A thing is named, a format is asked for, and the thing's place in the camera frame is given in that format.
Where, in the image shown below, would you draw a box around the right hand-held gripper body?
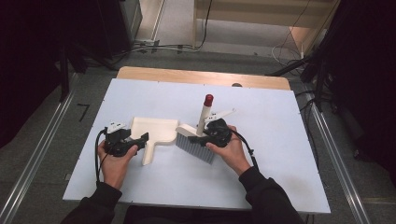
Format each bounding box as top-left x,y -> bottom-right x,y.
204,107 -> 236,148

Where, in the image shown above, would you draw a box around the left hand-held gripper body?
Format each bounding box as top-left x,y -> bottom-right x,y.
103,121 -> 139,158

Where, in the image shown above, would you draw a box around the cream hand brush red cap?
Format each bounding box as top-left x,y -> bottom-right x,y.
175,93 -> 217,165

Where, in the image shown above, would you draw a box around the cream plastic dustpan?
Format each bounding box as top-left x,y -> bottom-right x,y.
129,117 -> 180,167

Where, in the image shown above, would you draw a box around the person's left hand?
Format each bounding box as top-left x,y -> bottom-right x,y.
97,143 -> 139,190

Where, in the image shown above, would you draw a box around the person's right hand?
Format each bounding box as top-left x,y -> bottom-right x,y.
205,125 -> 252,177

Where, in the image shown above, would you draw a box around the white table sheet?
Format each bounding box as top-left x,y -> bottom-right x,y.
62,77 -> 332,214

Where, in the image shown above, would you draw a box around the wooden table edge strip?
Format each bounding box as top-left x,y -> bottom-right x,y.
116,65 -> 292,91

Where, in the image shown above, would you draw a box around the person's lap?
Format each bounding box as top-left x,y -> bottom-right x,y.
124,204 -> 255,224

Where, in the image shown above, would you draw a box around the black metal stand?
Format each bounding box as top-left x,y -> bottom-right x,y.
267,52 -> 330,111
58,46 -> 71,103

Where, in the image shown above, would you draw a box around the dark cabinet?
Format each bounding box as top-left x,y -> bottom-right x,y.
96,0 -> 143,60

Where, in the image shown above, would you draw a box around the dark curtain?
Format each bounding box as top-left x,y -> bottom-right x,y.
320,0 -> 396,185
0,0 -> 104,147

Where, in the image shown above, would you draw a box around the beige wooden shelf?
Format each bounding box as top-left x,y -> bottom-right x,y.
192,0 -> 340,54

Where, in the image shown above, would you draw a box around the left hand-held gripper cable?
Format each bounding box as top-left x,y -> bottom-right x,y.
93,128 -> 110,185

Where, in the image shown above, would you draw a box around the hand-held gripper cable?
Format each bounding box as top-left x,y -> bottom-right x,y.
93,128 -> 110,185
230,129 -> 260,172

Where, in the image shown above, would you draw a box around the right hand-held gripper cable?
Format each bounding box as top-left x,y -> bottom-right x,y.
230,129 -> 260,172

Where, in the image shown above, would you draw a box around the aluminium floor rail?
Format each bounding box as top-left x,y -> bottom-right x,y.
306,92 -> 372,224
0,74 -> 78,224

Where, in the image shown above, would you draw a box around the black floor cables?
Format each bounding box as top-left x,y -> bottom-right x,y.
295,90 -> 317,125

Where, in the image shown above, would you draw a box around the grey floor cables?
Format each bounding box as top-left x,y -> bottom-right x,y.
111,38 -> 200,63

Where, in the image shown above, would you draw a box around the black hanging cable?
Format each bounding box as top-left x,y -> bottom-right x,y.
197,0 -> 214,50

